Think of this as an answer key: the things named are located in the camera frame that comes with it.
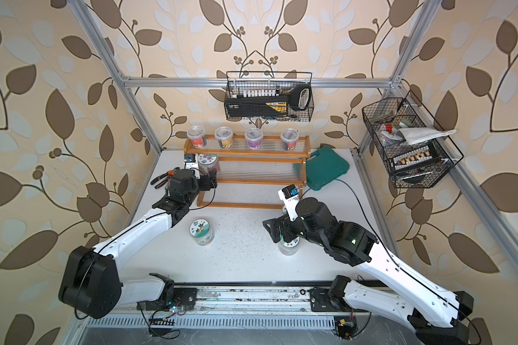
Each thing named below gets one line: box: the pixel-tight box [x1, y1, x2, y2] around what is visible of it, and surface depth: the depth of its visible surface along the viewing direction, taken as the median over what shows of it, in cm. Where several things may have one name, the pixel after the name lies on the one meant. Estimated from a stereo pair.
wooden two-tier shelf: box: [183, 134, 312, 210], surface depth 86 cm
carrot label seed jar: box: [189, 218, 215, 247], surface depth 85 cm
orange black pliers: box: [150, 169, 175, 190], surface depth 110 cm
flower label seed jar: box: [197, 153, 221, 177], surface depth 88 cm
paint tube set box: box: [392, 144, 441, 173], surface depth 69 cm
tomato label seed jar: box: [277, 235, 301, 256], surface depth 80 cm
